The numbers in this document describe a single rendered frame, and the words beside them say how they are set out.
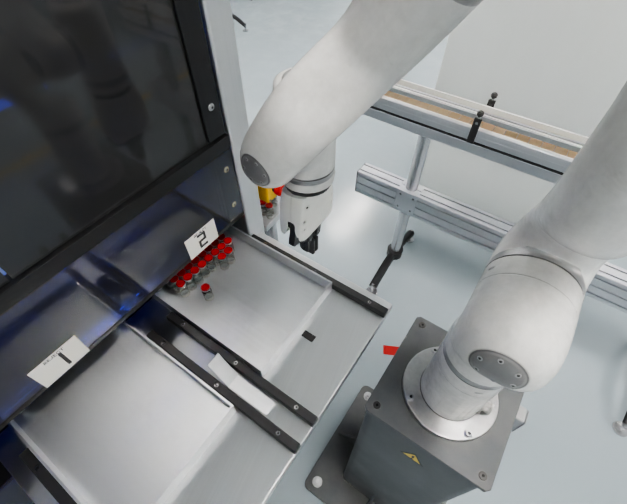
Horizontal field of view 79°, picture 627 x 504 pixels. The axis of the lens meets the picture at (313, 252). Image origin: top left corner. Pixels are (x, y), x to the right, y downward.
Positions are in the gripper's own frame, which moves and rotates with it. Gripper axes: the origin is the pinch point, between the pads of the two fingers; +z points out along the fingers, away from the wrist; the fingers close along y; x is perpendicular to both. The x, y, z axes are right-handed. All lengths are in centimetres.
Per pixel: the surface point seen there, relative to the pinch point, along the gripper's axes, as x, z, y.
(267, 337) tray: -2.8, 22.0, 12.5
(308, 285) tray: -3.2, 22.0, -3.8
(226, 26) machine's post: -23.5, -29.3, -10.7
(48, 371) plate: -24.1, 7.8, 42.9
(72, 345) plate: -24.1, 6.7, 37.8
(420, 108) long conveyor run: -11, 17, -84
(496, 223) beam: 29, 55, -88
